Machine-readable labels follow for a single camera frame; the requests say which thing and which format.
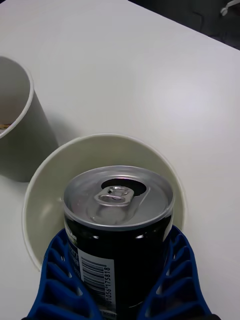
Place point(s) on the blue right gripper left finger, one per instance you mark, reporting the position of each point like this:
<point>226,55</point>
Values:
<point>62,287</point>

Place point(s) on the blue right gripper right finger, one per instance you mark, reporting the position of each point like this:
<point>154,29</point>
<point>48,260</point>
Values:
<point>180,287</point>

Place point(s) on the small drink can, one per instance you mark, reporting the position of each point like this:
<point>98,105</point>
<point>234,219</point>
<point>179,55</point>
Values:
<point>117,240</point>

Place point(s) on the grey plastic waste bin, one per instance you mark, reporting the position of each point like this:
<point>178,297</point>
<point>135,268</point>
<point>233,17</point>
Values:
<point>30,150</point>

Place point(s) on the white office chair base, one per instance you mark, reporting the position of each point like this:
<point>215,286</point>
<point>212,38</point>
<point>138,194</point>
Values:
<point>228,5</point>

